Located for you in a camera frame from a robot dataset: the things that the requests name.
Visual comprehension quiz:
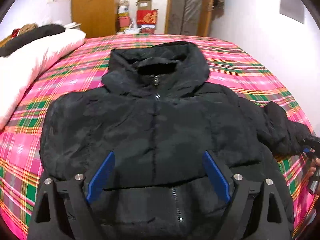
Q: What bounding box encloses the red gift box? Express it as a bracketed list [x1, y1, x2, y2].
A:
[136, 10, 158, 25]

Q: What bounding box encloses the pink storage box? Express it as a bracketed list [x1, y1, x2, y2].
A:
[118, 16, 131, 28]

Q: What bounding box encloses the wooden door frame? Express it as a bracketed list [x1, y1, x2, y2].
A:
[164, 0, 215, 37]

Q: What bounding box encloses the person's right hand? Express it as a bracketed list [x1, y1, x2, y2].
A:
[306, 158, 320, 180]

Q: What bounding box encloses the white shopping bag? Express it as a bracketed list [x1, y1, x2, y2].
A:
[124, 22, 140, 34]

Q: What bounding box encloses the grey wall panel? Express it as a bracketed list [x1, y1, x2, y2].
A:
[279, 0, 304, 24]

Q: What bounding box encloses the white folded quilt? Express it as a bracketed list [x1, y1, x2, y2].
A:
[1, 29, 86, 129]

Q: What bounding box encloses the pink plaid bed sheet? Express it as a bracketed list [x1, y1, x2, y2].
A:
[1, 34, 309, 239]

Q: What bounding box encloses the wooden wardrobe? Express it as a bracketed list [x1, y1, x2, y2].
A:
[71, 0, 120, 38]

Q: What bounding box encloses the black puffer jacket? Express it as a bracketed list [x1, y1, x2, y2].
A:
[28, 41, 317, 239]

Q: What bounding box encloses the brown cardboard box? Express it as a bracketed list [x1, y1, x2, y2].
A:
[136, 0, 152, 10]

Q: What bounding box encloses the brown teddy bear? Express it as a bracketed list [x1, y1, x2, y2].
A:
[17, 23, 38, 36]

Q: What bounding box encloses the black pillow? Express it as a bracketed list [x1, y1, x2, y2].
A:
[1, 24, 66, 57]

